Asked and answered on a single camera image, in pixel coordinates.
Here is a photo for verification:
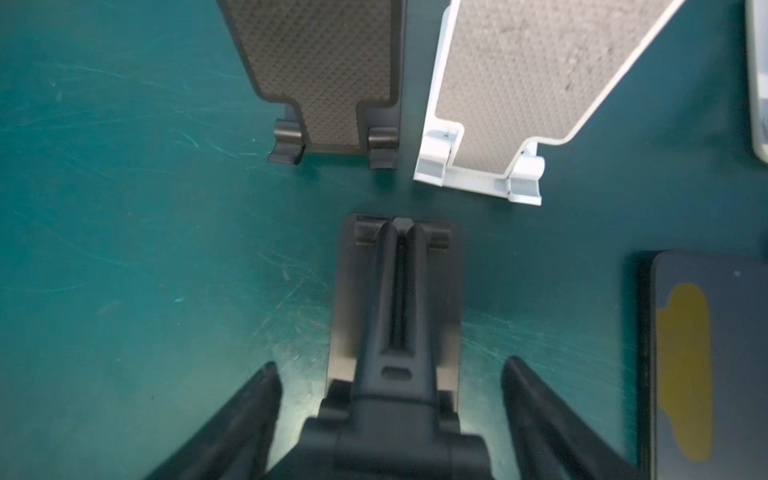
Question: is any white phone stand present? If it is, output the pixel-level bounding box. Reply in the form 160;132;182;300
745;0;768;163

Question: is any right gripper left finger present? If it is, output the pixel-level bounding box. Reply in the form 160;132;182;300
147;361;283;479

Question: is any black stand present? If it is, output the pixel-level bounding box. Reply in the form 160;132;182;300
218;0;407;170
270;213;491;479

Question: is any black phone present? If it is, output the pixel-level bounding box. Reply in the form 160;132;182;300
638;251;767;479

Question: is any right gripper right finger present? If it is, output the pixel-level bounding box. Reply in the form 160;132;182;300
501;356;639;479

